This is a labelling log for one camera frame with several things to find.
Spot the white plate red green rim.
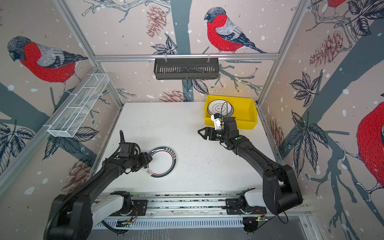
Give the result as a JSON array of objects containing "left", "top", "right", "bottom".
[{"left": 145, "top": 146, "right": 177, "bottom": 178}]

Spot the white plate black cloud outline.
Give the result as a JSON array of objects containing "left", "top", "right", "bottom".
[{"left": 207, "top": 100, "right": 235, "bottom": 118}]

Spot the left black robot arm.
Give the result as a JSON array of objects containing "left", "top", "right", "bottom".
[{"left": 43, "top": 143, "right": 152, "bottom": 240}]

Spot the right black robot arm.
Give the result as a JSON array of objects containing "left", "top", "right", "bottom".
[{"left": 198, "top": 117, "right": 303, "bottom": 215}]

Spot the yellow plastic bin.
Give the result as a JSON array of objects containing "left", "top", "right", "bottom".
[{"left": 204, "top": 95, "right": 258, "bottom": 130}]

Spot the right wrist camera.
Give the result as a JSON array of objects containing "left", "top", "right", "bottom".
[{"left": 211, "top": 113, "right": 223, "bottom": 130}]

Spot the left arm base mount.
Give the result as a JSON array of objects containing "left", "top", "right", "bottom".
[{"left": 111, "top": 200, "right": 148, "bottom": 217}]

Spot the aluminium rail frame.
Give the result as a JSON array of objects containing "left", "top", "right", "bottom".
[{"left": 62, "top": 191, "right": 313, "bottom": 218}]

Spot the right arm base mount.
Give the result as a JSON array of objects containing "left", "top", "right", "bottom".
[{"left": 222, "top": 197, "right": 267, "bottom": 215}]

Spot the black hanging wire basket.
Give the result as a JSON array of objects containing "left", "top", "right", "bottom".
[{"left": 154, "top": 58, "right": 219, "bottom": 80}]

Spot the white wire mesh shelf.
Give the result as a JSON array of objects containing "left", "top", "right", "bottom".
[{"left": 48, "top": 73, "right": 110, "bottom": 138}]

